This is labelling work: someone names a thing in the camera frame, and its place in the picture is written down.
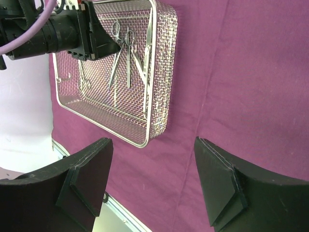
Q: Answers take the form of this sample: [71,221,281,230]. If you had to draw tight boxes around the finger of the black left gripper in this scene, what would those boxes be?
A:
[88,1,120,59]

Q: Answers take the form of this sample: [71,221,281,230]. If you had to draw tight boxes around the steel forceps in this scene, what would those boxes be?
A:
[109,21,124,89]
[125,28,135,88]

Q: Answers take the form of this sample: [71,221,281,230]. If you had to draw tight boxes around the steel scalpel handle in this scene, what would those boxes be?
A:
[131,49,148,86]

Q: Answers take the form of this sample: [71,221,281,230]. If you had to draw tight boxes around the metal mesh instrument tray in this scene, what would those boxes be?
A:
[53,0,178,148]

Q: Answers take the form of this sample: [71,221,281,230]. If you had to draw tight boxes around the purple cloth wrap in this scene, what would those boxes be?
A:
[48,0,309,232]

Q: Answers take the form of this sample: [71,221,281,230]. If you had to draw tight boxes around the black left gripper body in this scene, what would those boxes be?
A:
[0,0,91,60]

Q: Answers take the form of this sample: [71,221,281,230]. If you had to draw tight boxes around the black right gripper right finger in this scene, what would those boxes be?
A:
[194,137,309,232]

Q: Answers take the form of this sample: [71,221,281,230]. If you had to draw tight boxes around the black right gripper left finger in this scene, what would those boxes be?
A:
[0,138,113,232]

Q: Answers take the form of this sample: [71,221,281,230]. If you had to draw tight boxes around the steel tweezers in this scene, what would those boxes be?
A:
[143,17,152,75]

